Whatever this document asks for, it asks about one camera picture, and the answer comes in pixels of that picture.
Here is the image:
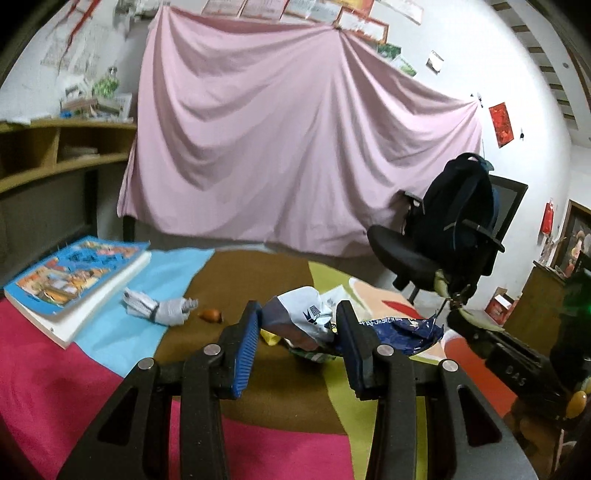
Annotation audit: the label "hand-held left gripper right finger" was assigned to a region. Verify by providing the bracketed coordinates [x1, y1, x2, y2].
[335, 300, 539, 480]

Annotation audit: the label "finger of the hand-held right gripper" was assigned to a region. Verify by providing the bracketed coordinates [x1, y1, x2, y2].
[445, 307, 571, 418]

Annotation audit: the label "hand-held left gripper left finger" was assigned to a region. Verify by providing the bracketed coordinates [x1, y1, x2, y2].
[56, 300, 260, 480]

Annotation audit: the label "white plastic bag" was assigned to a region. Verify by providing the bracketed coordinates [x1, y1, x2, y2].
[261, 285, 345, 352]

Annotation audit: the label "green snack packet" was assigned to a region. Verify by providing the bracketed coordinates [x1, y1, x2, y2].
[284, 344, 338, 363]

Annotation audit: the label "wooden cabinet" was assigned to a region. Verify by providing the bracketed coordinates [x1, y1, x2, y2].
[501, 261, 573, 356]

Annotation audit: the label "red cardboard box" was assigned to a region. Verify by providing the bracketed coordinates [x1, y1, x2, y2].
[485, 287, 515, 324]

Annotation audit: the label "blue snack packet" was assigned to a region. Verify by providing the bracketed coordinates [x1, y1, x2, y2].
[358, 314, 445, 358]

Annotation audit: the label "rolled white sock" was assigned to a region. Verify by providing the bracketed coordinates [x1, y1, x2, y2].
[122, 287, 199, 328]

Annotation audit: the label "framed picture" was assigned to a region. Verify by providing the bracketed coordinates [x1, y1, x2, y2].
[551, 199, 591, 273]

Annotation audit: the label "black office chair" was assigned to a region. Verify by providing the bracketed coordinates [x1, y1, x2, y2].
[367, 174, 529, 305]

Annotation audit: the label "dark blue backpack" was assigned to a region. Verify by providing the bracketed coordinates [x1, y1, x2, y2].
[406, 152, 502, 278]

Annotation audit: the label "colourful paperback book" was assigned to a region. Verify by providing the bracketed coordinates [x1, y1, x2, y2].
[4, 235, 152, 349]

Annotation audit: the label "colourful patterned blanket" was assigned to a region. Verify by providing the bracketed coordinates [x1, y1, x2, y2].
[0, 247, 522, 480]

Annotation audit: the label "pink hanging sheet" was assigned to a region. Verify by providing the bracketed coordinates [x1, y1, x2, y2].
[116, 6, 483, 257]

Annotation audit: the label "stack of papers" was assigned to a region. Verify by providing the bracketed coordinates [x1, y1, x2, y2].
[60, 145, 100, 160]

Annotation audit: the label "pile of boxes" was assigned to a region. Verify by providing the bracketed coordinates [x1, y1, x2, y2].
[58, 85, 134, 121]

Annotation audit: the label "wooden shelf unit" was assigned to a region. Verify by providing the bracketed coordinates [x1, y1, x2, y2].
[0, 117, 138, 287]

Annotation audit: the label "red wall poster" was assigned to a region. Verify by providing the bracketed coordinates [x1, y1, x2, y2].
[488, 102, 515, 148]

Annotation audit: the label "row of wall certificates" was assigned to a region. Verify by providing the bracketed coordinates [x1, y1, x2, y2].
[201, 0, 424, 44]

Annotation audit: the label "white wall papers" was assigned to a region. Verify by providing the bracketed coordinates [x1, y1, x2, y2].
[41, 23, 107, 75]

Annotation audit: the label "red wall decoration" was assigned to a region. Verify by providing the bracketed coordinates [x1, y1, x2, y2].
[69, 0, 102, 42]

